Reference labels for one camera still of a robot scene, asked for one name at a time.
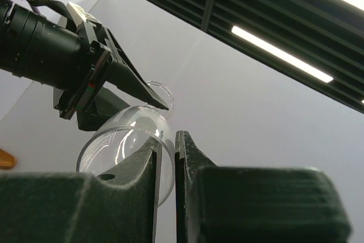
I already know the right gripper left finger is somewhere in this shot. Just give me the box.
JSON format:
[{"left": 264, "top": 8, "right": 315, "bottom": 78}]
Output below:
[{"left": 1, "top": 138, "right": 162, "bottom": 242}]

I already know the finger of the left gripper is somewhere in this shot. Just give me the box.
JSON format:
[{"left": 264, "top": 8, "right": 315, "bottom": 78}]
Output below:
[
  {"left": 107, "top": 31, "right": 169, "bottom": 110},
  {"left": 77, "top": 88, "right": 130, "bottom": 131}
]

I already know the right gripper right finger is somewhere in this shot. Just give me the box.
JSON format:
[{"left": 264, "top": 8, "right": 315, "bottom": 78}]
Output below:
[{"left": 175, "top": 130, "right": 352, "bottom": 242}]

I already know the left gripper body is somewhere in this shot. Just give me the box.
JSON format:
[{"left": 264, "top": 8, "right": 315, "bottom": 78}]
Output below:
[{"left": 53, "top": 20, "right": 118, "bottom": 120}]

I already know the clear champagne flute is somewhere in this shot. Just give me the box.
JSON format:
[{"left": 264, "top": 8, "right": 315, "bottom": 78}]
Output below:
[{"left": 76, "top": 81, "right": 175, "bottom": 206}]

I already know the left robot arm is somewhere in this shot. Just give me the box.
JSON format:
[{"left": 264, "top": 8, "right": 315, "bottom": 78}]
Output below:
[{"left": 1, "top": 0, "right": 168, "bottom": 131}]

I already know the orange wooden stepped shelf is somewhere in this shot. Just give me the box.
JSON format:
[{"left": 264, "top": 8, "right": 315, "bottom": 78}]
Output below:
[{"left": 0, "top": 149, "right": 17, "bottom": 170}]

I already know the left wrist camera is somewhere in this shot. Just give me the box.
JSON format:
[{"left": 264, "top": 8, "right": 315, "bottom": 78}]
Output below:
[{"left": 57, "top": 2, "right": 101, "bottom": 32}]

